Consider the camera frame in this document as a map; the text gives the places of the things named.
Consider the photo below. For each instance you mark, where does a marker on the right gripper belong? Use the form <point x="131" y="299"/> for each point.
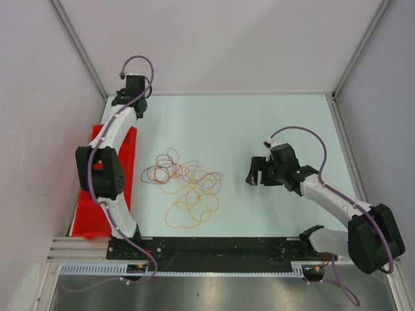
<point x="260" y="164"/>

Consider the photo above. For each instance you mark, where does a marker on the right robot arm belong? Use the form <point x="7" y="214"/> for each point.
<point x="371" y="239"/>

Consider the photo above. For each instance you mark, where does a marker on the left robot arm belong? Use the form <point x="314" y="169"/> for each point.
<point x="100" y="171"/>

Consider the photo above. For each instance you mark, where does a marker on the red plastic bin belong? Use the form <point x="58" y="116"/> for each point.
<point x="90" y="221"/>

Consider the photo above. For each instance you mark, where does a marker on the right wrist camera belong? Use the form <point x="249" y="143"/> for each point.
<point x="270" y="143"/>

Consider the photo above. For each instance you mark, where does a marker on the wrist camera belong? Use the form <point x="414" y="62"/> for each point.
<point x="270" y="143"/>
<point x="123" y="75"/>

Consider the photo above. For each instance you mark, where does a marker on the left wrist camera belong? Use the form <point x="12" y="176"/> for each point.
<point x="123" y="75"/>

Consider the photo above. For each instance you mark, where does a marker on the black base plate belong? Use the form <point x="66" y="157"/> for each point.
<point x="228" y="253"/>

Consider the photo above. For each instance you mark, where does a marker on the slotted cable duct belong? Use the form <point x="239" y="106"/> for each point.
<point x="138" y="270"/>

